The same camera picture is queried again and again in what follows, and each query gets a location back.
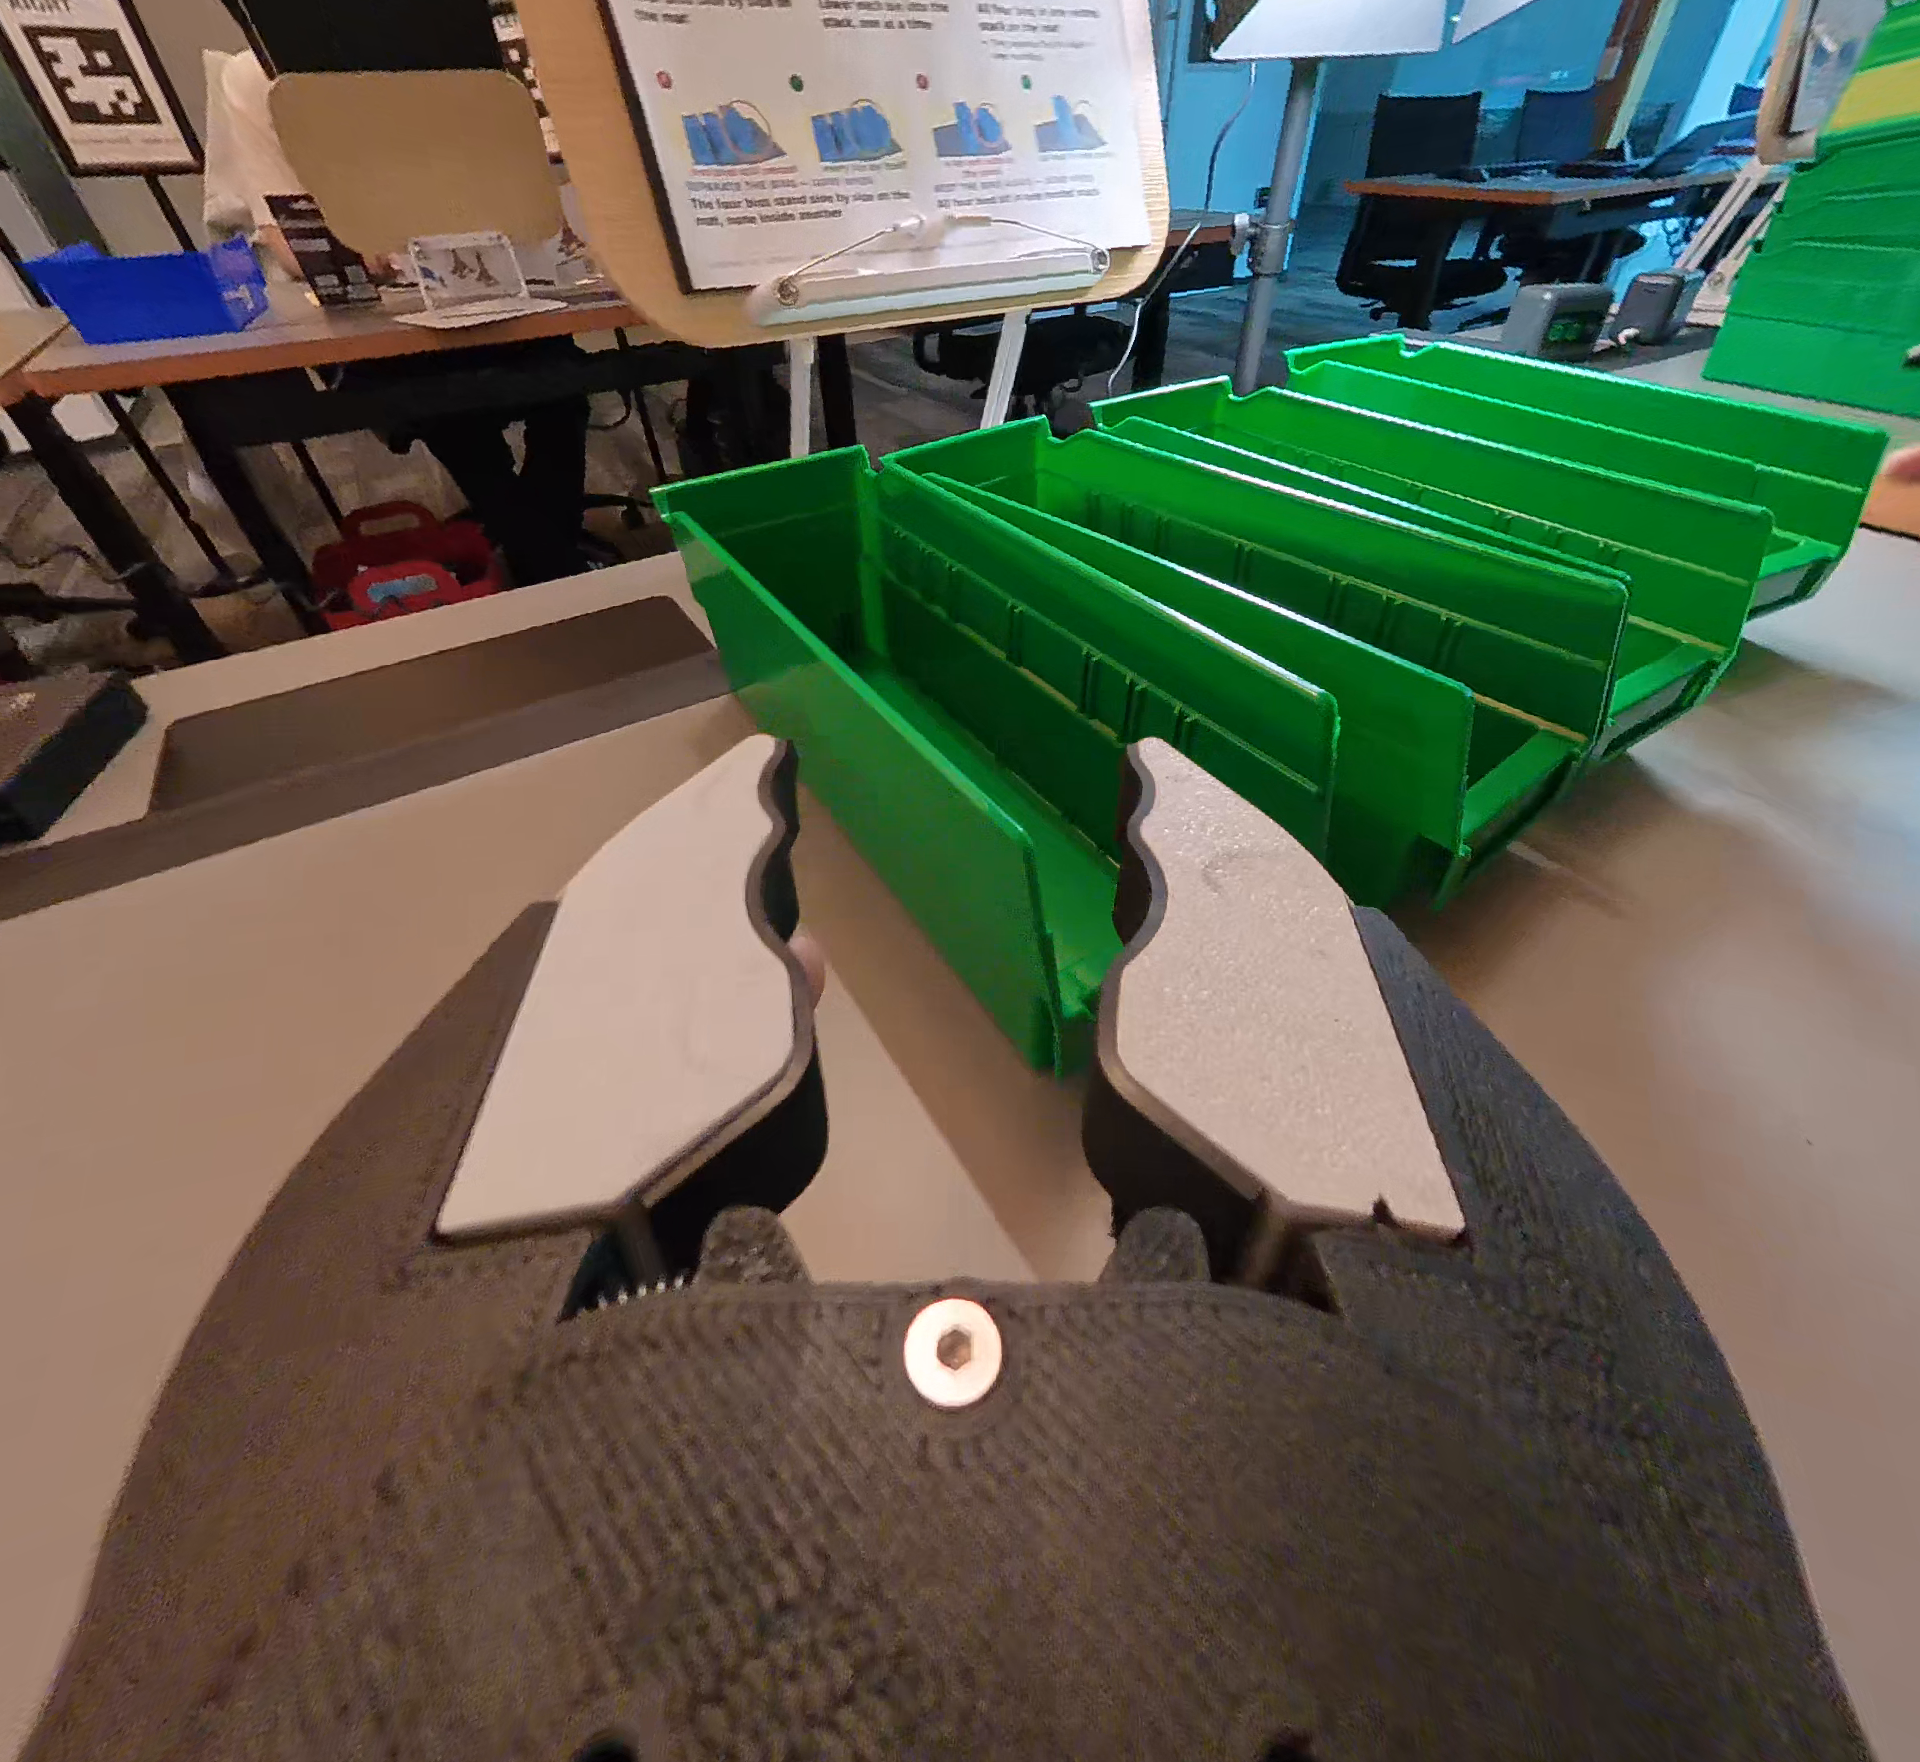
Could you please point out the black flat case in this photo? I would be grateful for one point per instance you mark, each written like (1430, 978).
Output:
(61, 742)

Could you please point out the person's left hand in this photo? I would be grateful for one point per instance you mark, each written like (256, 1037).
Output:
(814, 971)

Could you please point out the grey desk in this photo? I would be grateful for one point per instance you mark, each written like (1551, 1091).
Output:
(1726, 968)

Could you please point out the blue box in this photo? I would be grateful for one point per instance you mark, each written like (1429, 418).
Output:
(151, 293)

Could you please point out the black office chair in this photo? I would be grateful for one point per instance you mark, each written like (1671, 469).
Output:
(1419, 173)
(1560, 127)

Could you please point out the wooden office desk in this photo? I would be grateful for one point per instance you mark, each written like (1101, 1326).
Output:
(1546, 189)

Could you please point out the small wooden board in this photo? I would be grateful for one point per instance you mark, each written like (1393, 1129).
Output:
(421, 158)

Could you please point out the clear acrylic card holder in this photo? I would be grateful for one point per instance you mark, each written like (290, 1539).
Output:
(465, 270)

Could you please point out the instruction sheet on board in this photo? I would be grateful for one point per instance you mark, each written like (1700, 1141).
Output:
(599, 141)

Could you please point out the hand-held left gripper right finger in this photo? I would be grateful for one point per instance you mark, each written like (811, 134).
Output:
(1275, 1058)

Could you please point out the green plastic bin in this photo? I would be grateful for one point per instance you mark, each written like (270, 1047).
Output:
(1396, 727)
(1726, 443)
(901, 804)
(1650, 651)

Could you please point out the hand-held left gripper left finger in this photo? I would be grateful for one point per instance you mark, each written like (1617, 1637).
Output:
(647, 1027)

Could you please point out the black and white marker sign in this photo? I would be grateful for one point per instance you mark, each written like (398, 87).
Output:
(98, 67)

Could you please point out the red tool bag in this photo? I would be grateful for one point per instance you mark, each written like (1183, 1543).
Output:
(406, 577)

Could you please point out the printed instruction sheet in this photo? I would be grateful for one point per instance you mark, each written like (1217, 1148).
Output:
(870, 67)

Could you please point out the stack of green crates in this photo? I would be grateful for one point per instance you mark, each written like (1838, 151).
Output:
(1831, 263)

